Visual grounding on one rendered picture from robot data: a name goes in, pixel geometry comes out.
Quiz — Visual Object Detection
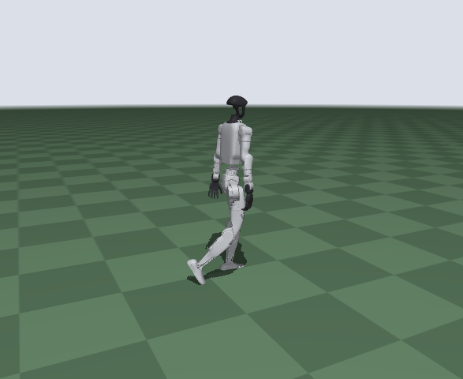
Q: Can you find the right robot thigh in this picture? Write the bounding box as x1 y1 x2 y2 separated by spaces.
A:
222 182 245 241

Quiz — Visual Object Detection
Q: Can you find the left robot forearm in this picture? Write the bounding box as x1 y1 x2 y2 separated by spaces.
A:
213 155 222 180

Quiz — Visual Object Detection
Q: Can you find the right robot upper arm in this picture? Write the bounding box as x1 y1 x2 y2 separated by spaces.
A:
238 125 252 164

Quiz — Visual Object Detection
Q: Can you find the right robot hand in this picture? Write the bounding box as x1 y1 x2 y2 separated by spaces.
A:
242 184 253 211

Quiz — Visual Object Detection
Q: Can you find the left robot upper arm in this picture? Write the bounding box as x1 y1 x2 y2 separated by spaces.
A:
215 124 222 158

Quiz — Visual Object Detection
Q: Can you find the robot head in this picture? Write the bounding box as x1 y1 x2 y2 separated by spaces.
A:
226 96 248 123

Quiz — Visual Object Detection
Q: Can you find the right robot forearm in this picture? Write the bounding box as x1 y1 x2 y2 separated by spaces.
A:
242 154 254 190

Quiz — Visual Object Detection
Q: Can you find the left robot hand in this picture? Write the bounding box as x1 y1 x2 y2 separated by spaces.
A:
208 174 222 199

